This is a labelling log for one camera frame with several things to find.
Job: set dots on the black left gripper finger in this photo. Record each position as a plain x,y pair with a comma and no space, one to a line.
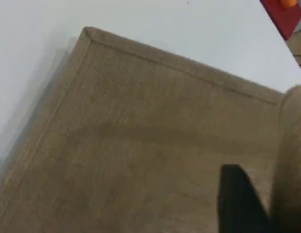
238,204

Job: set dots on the brown jute tote bag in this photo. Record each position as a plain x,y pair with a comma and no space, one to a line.
131,145

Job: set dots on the brown cardboard box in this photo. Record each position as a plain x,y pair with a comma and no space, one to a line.
298,48

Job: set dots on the red box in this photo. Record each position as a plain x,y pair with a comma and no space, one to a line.
281,19

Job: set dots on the small orange ball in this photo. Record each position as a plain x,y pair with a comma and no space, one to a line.
288,3

